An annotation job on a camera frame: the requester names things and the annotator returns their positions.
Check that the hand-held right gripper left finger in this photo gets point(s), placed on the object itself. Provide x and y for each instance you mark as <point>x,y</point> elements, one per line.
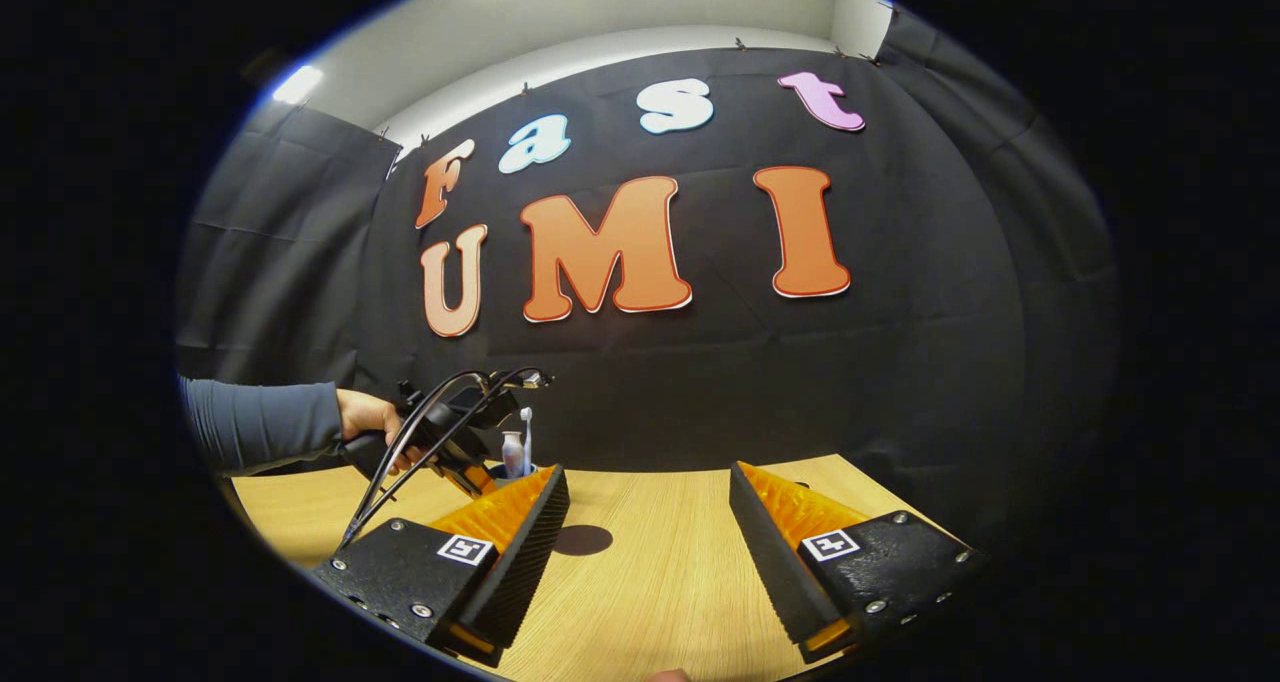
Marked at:
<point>520,562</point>

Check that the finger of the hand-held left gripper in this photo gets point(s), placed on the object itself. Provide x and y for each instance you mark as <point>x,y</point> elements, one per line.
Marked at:
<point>472,477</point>

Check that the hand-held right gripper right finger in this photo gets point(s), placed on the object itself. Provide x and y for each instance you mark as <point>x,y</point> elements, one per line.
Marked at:
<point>775,562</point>

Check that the white toothpaste tube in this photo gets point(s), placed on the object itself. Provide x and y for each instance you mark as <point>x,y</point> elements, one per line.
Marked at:
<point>512,452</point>

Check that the white toothbrush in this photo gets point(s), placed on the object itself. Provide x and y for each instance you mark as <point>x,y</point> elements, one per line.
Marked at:
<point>526,432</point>

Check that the wooden desktop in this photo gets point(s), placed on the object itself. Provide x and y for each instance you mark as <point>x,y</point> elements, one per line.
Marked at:
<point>650,602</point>

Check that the black backdrop cloth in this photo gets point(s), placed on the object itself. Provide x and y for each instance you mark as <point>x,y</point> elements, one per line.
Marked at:
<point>700,382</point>

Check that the white ceiling light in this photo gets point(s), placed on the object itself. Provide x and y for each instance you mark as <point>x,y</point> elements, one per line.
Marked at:
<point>297,84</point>

